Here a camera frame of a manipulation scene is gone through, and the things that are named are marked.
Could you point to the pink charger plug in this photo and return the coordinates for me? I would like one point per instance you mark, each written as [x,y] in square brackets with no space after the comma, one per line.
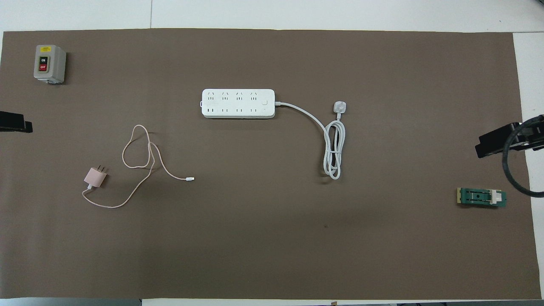
[95,177]

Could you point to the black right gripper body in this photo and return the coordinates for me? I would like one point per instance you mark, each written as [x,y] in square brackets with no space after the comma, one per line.
[533,138]

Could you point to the green knife switch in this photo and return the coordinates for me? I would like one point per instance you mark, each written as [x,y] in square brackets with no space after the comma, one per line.
[480,197]

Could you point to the grey on-off switch box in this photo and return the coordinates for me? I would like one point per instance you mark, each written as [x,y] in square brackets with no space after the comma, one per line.
[49,63]

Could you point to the white power strip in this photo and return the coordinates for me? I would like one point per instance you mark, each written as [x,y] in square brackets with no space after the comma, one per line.
[238,103]

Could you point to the brown table mat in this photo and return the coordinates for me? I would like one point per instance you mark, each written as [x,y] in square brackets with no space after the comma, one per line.
[255,233]

